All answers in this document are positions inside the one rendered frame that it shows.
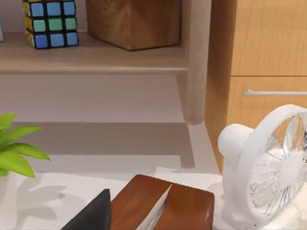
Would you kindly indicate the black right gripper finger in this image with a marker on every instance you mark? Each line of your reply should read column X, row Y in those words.
column 94, row 213

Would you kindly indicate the brown wooden tissue box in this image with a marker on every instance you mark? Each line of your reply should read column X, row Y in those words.
column 184, row 207

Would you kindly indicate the green potted plant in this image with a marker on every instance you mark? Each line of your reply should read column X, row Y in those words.
column 14, row 148

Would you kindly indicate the pale wooden open shelf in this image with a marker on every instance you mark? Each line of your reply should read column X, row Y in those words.
column 120, row 61

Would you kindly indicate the wooden cupboard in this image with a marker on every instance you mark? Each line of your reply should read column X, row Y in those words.
column 218, row 95

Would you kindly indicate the white desk fan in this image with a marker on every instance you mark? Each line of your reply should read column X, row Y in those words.
column 268, row 167

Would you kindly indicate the colourful puzzle cube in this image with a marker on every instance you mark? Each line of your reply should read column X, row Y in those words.
column 51, row 24

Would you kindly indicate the wooden block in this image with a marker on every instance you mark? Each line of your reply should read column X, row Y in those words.
column 134, row 21

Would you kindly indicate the pale grey-blue object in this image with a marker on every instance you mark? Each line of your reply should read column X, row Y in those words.
column 1, row 33

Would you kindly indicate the wooden drawer front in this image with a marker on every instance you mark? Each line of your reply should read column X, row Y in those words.
column 266, row 100

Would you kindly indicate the wooden cupboard door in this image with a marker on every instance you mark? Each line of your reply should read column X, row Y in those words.
column 271, row 36

